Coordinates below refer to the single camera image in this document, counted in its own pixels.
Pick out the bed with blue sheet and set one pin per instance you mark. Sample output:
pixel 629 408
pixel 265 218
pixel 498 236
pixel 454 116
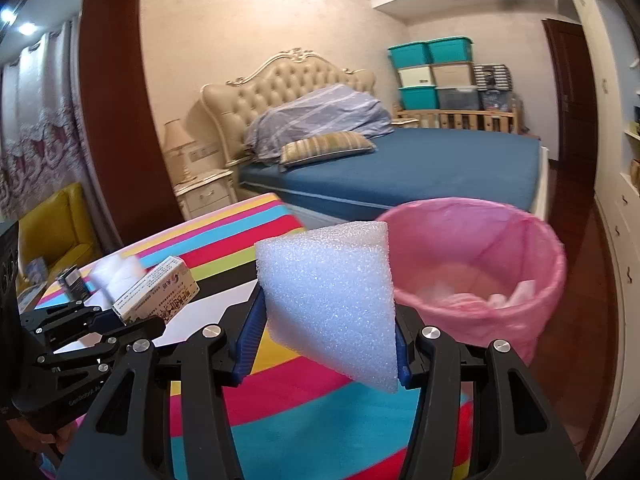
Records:
pixel 425 165

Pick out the beige tufted headboard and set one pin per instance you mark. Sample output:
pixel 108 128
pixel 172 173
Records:
pixel 250 90

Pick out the patterned curtain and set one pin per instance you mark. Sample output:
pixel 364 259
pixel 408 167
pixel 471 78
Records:
pixel 45 135

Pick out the beige cardboard box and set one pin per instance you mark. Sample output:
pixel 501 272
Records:
pixel 155 285

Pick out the gold striped pillow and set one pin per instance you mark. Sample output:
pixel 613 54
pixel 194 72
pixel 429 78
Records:
pixel 325 146

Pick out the wall switch panel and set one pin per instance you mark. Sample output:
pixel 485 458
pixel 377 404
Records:
pixel 205 151

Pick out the ceiling light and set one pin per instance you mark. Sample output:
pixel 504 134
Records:
pixel 27 28
pixel 7 17

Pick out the white foam piece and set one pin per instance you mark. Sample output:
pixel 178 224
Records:
pixel 325 300

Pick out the wooden crib rail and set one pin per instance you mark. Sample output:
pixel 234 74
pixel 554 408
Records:
pixel 460 119

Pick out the blue book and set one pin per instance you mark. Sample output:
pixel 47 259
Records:
pixel 36 269

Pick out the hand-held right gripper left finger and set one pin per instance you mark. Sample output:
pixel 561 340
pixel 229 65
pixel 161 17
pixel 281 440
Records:
pixel 250 332

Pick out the dark wooden door frame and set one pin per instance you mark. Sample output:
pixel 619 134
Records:
pixel 115 110

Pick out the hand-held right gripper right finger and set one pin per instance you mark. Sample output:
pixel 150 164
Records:
pixel 402 366

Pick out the blue striped quilt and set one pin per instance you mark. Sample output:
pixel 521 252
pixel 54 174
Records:
pixel 325 110

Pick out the cream nightstand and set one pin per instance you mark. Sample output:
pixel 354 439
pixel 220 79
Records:
pixel 205 195

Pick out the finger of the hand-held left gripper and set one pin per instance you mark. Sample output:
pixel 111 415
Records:
pixel 107 318
pixel 145 327

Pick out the white cabinet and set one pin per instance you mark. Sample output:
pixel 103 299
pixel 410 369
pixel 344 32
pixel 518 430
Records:
pixel 620 220

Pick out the cream table lamp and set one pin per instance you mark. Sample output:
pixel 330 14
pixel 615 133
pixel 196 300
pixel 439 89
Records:
pixel 175 135

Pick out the colourful striped tablecloth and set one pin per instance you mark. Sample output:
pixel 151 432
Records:
pixel 300 390

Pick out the black striped boxes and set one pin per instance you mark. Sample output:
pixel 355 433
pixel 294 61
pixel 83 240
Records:
pixel 492 77

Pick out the pink-lined trash bin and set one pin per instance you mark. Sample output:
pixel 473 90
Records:
pixel 545 285

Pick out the yellow armchair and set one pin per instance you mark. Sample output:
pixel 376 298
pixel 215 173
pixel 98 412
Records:
pixel 55 220

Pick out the dark wooden door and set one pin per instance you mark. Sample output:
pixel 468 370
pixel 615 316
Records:
pixel 570 100

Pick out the stack of plastic storage boxes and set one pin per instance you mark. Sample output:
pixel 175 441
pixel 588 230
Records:
pixel 410 52

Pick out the small black box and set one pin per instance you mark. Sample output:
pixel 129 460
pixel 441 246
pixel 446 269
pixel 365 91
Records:
pixel 72 285

